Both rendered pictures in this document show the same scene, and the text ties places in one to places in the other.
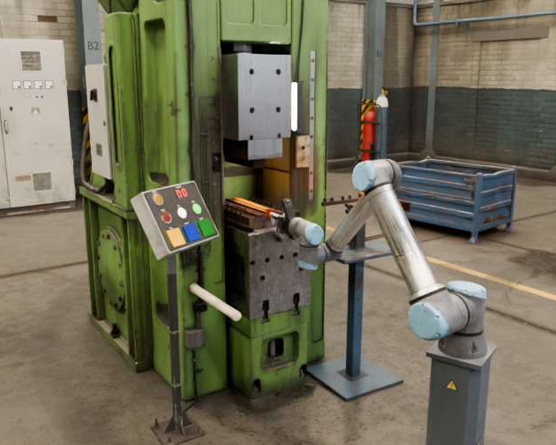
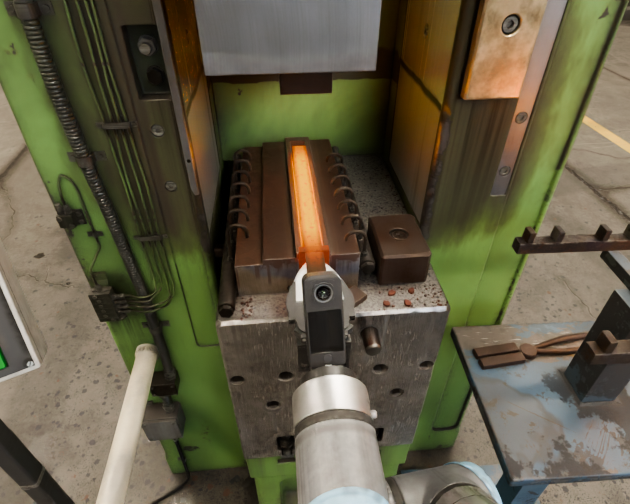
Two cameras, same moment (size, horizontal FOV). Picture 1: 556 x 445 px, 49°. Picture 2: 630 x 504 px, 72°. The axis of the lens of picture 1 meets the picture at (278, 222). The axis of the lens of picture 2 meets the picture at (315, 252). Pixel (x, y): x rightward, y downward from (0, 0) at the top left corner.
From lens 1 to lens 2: 2.54 m
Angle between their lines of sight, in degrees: 36
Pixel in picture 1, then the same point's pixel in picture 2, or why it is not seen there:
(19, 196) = not seen: hidden behind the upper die
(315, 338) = (440, 425)
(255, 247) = (242, 352)
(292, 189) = (439, 163)
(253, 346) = (261, 485)
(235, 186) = (323, 106)
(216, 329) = (217, 407)
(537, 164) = not seen: outside the picture
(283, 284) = not seen: hidden behind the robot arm
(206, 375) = (207, 453)
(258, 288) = (261, 419)
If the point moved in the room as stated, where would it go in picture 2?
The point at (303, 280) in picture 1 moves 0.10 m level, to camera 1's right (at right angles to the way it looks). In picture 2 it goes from (398, 410) to (447, 432)
